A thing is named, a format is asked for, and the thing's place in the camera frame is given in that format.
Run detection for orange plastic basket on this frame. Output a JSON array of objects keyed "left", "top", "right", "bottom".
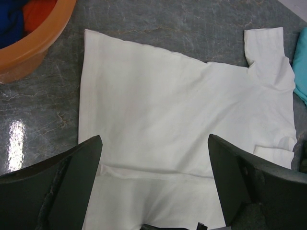
[{"left": 0, "top": 0, "right": 76, "bottom": 84}]

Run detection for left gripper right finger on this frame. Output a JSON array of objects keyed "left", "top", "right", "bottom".
[{"left": 208, "top": 134, "right": 307, "bottom": 230}]

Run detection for folded turquoise t shirt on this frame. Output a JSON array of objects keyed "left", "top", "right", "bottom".
[{"left": 292, "top": 27, "right": 307, "bottom": 105}]

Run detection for white t shirt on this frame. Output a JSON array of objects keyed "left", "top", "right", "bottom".
[{"left": 78, "top": 27, "right": 297, "bottom": 230}]

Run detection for olive green t shirt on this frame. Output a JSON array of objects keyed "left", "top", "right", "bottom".
[{"left": 299, "top": 141, "right": 307, "bottom": 173}]

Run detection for orange garment in basket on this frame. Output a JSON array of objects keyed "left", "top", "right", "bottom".
[{"left": 23, "top": 0, "right": 57, "bottom": 37}]

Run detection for dark blue t shirt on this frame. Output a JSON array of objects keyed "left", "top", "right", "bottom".
[{"left": 0, "top": 0, "right": 28, "bottom": 49}]

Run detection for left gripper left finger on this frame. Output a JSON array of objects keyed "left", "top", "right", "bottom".
[{"left": 0, "top": 136, "right": 103, "bottom": 230}]

